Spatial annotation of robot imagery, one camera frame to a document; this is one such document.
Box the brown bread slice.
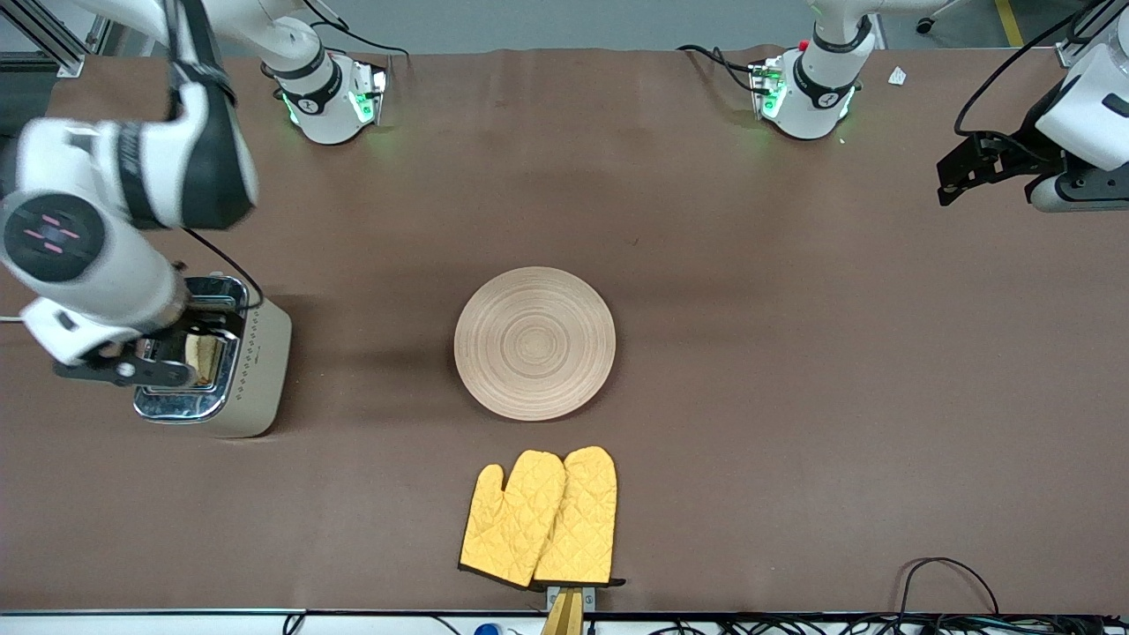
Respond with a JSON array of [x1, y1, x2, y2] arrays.
[[194, 333, 224, 386]]

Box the round wooden plate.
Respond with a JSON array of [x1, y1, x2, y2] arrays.
[[453, 266, 617, 422]]

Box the beige chrome two-slot toaster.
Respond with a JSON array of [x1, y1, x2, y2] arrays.
[[132, 272, 294, 439]]

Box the brown table cloth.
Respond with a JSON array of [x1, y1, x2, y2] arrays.
[[0, 44, 1129, 616]]

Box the yellow quilted oven mitt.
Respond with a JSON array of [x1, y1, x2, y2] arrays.
[[532, 445, 627, 587], [459, 450, 567, 589]]

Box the aluminium frame profile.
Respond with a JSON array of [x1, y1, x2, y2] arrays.
[[1054, 0, 1112, 70], [0, 0, 120, 78]]

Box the black left arm base cable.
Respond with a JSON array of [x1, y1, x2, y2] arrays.
[[677, 44, 768, 93]]

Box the black arm base cable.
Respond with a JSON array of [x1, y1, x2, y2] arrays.
[[677, 44, 768, 93], [300, 0, 411, 58]]

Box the black right arm base cable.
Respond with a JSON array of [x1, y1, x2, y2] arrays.
[[300, 0, 411, 58]]

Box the looped black cable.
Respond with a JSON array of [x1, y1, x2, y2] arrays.
[[898, 557, 1002, 618]]

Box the tangled black cables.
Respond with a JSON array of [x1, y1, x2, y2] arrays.
[[653, 613, 1129, 635]]

